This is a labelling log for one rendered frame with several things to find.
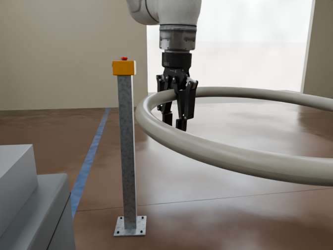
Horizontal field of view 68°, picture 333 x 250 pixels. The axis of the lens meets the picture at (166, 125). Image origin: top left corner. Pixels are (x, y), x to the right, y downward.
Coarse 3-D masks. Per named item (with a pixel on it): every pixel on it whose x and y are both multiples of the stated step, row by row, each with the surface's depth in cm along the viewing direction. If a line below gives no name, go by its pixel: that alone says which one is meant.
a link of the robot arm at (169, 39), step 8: (160, 32) 57; (168, 32) 55; (176, 32) 55; (184, 32) 55; (192, 32) 56; (160, 40) 58; (168, 40) 56; (176, 40) 55; (184, 40) 55; (192, 40) 57; (160, 48) 59; (168, 48) 56; (176, 48) 56; (184, 48) 56; (192, 48) 58
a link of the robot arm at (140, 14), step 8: (128, 0) 65; (136, 0) 63; (144, 0) 61; (128, 8) 69; (136, 8) 64; (144, 8) 62; (136, 16) 68; (144, 16) 65; (144, 24) 71; (152, 24) 68
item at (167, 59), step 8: (168, 56) 58; (176, 56) 57; (184, 56) 57; (168, 64) 58; (176, 64) 58; (184, 64) 58; (168, 72) 62; (176, 72) 60; (184, 72) 59; (184, 80) 59
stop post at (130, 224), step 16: (112, 64) 134; (128, 64) 134; (128, 80) 138; (128, 96) 140; (128, 112) 142; (128, 128) 145; (128, 144) 147; (128, 160) 150; (128, 176) 152; (128, 192) 155; (128, 208) 157; (128, 224) 160; (144, 224) 166
